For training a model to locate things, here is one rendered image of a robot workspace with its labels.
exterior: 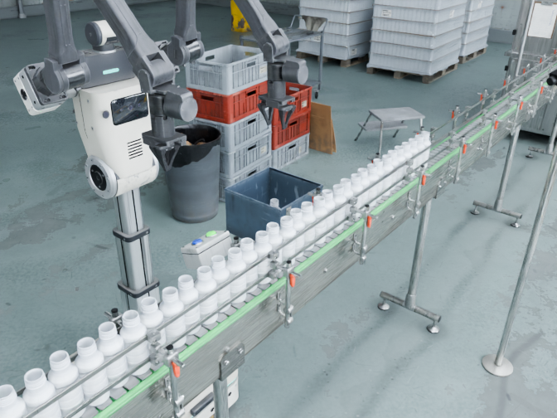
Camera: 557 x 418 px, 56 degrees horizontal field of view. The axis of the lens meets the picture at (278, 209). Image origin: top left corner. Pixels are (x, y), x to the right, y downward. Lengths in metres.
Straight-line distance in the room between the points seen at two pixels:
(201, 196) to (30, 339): 1.49
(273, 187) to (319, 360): 0.93
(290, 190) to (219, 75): 1.61
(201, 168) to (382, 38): 5.04
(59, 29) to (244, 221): 1.14
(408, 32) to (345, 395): 6.19
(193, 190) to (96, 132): 2.07
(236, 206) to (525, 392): 1.65
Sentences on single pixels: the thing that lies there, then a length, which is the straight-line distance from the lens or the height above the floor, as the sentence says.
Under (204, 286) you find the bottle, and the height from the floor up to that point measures 1.13.
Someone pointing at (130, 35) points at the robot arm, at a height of 1.73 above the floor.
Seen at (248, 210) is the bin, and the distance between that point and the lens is 2.25.
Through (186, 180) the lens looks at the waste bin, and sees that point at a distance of 3.77.
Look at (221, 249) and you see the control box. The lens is 1.62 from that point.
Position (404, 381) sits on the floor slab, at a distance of 2.78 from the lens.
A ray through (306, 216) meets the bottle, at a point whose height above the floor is 1.13.
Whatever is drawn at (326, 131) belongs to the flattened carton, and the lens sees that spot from 5.10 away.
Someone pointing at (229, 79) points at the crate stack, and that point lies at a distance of 3.85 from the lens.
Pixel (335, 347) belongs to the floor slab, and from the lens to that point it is 2.88.
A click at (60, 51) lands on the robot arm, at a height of 1.66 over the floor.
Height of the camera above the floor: 1.96
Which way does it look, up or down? 28 degrees down
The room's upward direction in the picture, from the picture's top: 1 degrees clockwise
